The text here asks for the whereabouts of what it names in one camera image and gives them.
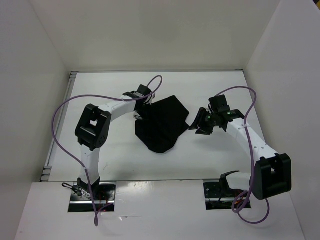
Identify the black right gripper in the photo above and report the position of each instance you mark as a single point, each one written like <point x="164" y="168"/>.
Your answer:
<point x="199" y="121"/>

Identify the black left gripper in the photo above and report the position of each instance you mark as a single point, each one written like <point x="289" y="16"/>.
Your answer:
<point x="145" y="116"/>

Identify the black skirt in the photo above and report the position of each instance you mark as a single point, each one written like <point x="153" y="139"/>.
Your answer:
<point x="165" y="123"/>

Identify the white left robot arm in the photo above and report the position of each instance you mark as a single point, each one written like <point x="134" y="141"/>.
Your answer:
<point x="93" y="128"/>

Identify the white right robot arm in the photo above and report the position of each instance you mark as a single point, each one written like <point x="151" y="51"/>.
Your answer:
<point x="272" y="172"/>

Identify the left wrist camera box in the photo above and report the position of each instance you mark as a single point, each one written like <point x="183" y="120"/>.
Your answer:
<point x="142" y="91"/>

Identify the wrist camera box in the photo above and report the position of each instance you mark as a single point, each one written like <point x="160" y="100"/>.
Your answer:
<point x="218" y="104"/>
<point x="142" y="91"/>

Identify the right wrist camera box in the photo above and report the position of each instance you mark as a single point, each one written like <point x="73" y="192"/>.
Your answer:
<point x="218" y="104"/>

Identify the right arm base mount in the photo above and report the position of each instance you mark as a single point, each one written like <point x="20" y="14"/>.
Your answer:
<point x="216" y="198"/>

